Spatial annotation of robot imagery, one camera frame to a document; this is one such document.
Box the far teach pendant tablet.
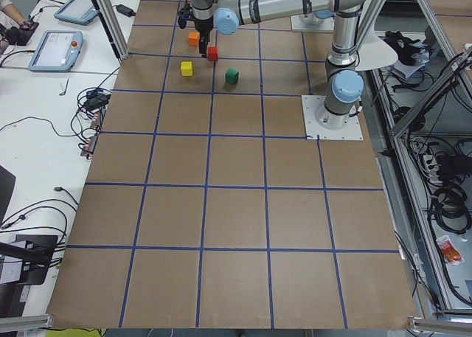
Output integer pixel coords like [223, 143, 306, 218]
[54, 0, 97, 26]

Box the aluminium frame post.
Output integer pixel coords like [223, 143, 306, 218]
[91, 0, 129, 60]

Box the black power adapter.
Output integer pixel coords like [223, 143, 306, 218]
[116, 4, 136, 17]

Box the orange wooden block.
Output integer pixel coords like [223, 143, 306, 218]
[187, 31, 200, 47]

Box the red wooden block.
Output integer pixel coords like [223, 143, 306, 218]
[206, 46, 219, 62]

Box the near teach pendant tablet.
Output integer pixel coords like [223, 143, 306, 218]
[28, 30, 84, 72]

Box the metal allen key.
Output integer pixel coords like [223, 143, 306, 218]
[59, 79, 69, 96]

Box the teach pendant tablet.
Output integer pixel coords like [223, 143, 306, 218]
[28, 30, 84, 72]
[54, 0, 97, 26]

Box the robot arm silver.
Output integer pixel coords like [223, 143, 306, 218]
[299, 10, 334, 27]
[178, 0, 385, 131]

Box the yellow wooden block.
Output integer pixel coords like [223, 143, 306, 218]
[180, 60, 193, 77]

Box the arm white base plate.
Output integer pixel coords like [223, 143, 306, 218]
[291, 14, 334, 33]
[301, 95, 364, 141]

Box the green wooden block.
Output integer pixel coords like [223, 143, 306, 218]
[225, 68, 240, 85]

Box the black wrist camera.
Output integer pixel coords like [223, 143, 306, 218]
[177, 4, 193, 29]

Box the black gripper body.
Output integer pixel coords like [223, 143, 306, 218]
[194, 16, 212, 38]

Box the orange snack packet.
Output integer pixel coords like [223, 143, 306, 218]
[436, 235, 463, 265]

